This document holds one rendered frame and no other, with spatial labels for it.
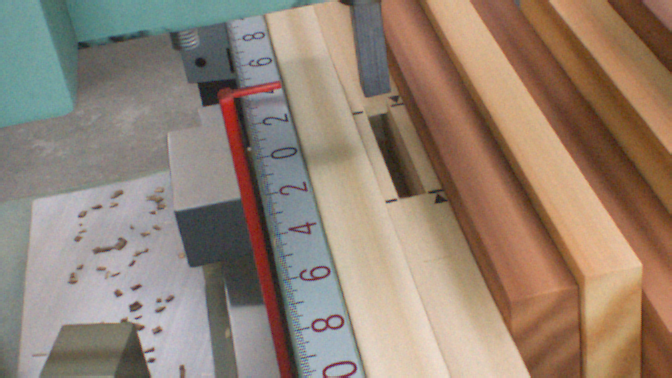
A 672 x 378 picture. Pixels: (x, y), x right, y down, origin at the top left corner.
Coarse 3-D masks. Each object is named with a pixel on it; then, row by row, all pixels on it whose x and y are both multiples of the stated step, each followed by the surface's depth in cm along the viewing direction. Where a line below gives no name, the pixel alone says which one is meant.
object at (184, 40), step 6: (186, 30) 41; (192, 30) 41; (174, 36) 41; (180, 36) 41; (186, 36) 41; (192, 36) 41; (198, 36) 41; (174, 42) 41; (180, 42) 41; (186, 42) 41; (192, 42) 41; (198, 42) 41; (174, 48) 41; (180, 48) 41; (186, 48) 41; (192, 48) 41
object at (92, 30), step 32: (96, 0) 31; (128, 0) 31; (160, 0) 31; (192, 0) 31; (224, 0) 31; (256, 0) 32; (288, 0) 32; (320, 0) 32; (352, 0) 35; (96, 32) 31; (128, 32) 31; (160, 32) 32
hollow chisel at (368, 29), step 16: (352, 16) 36; (368, 16) 36; (368, 32) 36; (368, 48) 37; (384, 48) 37; (368, 64) 37; (384, 64) 37; (368, 80) 37; (384, 80) 37; (368, 96) 38
